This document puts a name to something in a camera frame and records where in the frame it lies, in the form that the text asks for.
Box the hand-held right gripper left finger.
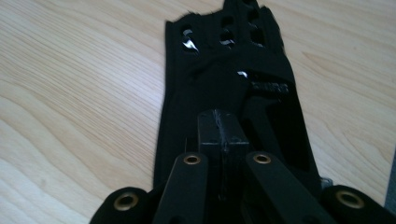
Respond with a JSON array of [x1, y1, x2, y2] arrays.
[[197, 108, 224, 201]]

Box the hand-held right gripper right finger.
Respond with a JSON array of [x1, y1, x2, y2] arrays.
[[221, 109, 251, 201]]

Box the black sports glove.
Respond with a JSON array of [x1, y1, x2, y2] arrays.
[[152, 0, 325, 200]]

